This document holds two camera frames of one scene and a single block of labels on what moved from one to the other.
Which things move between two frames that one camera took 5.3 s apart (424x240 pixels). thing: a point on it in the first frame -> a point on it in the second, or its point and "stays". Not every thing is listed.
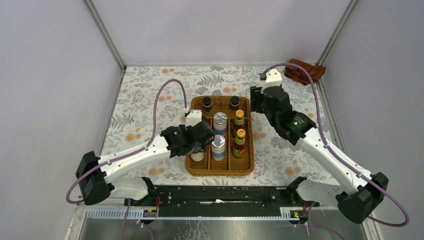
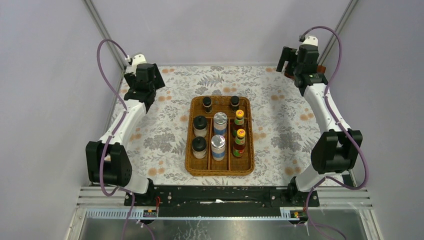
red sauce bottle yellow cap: (238, 148) stays
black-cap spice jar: (234, 103) stays
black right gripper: (256, 96) -> (288, 54)
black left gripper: (201, 148) -> (157, 83)
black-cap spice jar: (207, 102) stays
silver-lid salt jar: (218, 147) stays
